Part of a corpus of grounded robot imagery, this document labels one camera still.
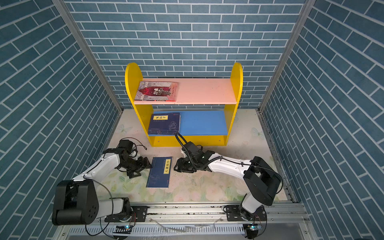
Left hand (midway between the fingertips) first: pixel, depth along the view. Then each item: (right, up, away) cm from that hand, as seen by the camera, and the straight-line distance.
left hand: (147, 168), depth 85 cm
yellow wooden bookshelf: (+36, +40, +39) cm, 66 cm away
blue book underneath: (+8, +25, +5) cm, 27 cm away
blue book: (+6, -4, +2) cm, 8 cm away
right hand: (+16, +2, -5) cm, 17 cm away
